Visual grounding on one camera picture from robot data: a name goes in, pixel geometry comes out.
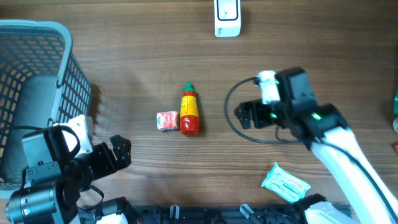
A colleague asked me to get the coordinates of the red white snack packet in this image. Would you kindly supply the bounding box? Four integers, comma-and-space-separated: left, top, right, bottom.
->
156, 111, 180, 131

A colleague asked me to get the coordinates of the red sauce bottle green cap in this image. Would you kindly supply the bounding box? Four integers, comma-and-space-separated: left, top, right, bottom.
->
180, 82, 200, 136

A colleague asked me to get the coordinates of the mint green white pouch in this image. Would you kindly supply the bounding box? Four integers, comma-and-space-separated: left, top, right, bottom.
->
261, 162, 311, 203

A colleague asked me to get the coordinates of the green 3M gloves package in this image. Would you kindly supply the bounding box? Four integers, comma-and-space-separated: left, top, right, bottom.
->
393, 89, 398, 116

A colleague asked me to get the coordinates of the green lid jar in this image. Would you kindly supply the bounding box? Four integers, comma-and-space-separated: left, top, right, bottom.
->
392, 118, 398, 133

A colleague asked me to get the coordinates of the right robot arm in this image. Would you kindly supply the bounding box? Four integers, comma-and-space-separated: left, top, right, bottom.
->
247, 67, 397, 223

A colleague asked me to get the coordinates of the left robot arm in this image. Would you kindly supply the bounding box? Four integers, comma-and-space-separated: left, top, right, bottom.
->
6, 126, 139, 223

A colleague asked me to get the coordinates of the white barcode scanner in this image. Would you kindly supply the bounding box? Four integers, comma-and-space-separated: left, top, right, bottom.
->
213, 0, 241, 38

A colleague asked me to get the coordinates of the grey plastic shopping basket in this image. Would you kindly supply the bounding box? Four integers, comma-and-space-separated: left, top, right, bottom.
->
1, 20, 92, 200

